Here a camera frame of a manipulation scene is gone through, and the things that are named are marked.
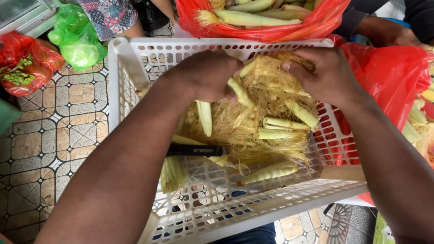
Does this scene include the black bag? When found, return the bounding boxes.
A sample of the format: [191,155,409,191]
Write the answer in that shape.
[135,0,170,32]

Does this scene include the white plastic crate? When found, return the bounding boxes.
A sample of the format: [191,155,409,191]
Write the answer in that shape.
[108,37,370,244]

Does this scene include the red bag with green vegetables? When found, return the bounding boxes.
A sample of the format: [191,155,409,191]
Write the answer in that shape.
[0,31,65,97]

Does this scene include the large red plastic bag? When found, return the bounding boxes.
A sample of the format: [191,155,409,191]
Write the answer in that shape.
[327,34,434,206]

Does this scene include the black handled knife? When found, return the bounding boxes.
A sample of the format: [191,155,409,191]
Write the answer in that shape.
[166,142,227,158]

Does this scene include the pale green corn husk piece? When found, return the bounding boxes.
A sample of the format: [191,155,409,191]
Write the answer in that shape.
[160,156,190,194]

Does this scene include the green plastic object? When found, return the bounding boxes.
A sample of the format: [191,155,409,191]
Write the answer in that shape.
[0,99,21,135]

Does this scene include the person's blue trousers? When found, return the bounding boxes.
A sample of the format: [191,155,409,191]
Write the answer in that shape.
[212,222,277,244]

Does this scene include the pile of unpeeled corn cobs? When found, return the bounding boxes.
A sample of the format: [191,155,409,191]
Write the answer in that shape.
[196,0,326,29]

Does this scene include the person's right hand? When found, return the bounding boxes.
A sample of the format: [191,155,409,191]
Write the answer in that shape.
[281,47,368,109]

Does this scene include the heap of husk scraps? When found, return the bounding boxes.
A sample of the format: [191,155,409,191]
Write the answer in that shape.
[401,63,434,167]

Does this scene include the dark patterned doormat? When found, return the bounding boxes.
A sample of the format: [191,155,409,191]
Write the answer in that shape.
[326,203,377,244]

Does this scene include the red plastic bag with corn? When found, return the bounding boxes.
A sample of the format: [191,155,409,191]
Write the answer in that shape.
[175,0,351,43]

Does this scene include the heap of corn silk husks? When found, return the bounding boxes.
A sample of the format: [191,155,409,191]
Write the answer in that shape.
[176,51,321,167]

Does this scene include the green plastic bag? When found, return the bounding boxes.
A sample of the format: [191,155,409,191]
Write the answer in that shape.
[47,3,108,72]

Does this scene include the white metal frame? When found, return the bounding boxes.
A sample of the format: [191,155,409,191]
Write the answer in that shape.
[0,0,63,38]

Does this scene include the person's left hand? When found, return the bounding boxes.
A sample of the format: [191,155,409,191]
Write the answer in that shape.
[162,50,245,104]

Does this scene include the peeled baby corn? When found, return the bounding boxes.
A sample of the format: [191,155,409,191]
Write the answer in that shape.
[237,161,300,186]

